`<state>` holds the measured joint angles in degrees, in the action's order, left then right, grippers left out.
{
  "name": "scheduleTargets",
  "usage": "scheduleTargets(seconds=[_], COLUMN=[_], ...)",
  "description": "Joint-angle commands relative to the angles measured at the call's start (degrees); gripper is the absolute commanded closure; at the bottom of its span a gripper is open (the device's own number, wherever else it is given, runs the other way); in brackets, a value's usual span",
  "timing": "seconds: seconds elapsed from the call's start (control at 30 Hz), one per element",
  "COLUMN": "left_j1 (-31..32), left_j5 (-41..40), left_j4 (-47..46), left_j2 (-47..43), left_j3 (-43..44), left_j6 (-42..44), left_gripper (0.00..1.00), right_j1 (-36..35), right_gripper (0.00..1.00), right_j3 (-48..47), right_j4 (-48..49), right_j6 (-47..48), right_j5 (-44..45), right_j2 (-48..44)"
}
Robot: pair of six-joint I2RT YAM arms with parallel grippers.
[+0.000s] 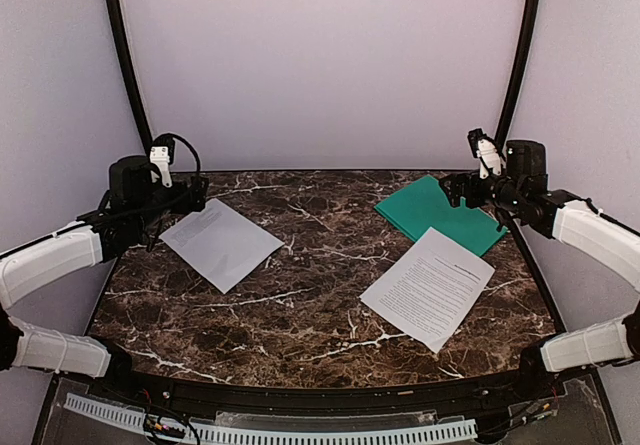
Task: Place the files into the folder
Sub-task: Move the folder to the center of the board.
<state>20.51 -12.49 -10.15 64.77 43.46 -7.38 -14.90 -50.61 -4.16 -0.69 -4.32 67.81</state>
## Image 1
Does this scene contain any green plastic folder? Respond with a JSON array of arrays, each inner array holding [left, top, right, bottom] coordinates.
[[374, 176, 506, 256]]

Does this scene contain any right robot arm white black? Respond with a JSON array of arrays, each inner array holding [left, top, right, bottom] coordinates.
[[439, 129, 639, 373]]

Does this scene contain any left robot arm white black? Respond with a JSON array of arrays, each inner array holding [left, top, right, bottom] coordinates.
[[1, 147, 209, 378]]

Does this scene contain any left white paper sheet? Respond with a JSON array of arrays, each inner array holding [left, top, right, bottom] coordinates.
[[160, 199, 284, 293]]

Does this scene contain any right printed paper sheet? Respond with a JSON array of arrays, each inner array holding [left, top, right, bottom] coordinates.
[[360, 228, 495, 354]]

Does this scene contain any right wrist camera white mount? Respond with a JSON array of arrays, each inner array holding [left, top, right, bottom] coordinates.
[[467, 128, 503, 179]]

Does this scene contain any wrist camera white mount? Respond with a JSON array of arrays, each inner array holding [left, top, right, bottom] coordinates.
[[149, 134, 175, 188], [467, 128, 503, 179]]

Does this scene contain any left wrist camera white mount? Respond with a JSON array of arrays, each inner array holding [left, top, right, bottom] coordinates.
[[149, 134, 175, 188]]

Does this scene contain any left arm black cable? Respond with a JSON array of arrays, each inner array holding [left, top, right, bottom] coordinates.
[[154, 133, 203, 186]]

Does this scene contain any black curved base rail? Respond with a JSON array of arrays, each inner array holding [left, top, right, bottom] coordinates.
[[49, 359, 596, 426]]

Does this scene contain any right black frame post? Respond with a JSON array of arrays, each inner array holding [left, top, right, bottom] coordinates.
[[494, 0, 540, 146]]

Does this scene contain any black frame post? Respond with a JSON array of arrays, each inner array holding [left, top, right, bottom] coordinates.
[[105, 0, 153, 152], [494, 0, 540, 146]]

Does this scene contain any white slotted cable duct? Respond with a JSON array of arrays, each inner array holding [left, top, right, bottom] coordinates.
[[63, 393, 478, 444]]

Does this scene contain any left black frame post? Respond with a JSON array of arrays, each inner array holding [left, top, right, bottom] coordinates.
[[105, 0, 153, 152]]

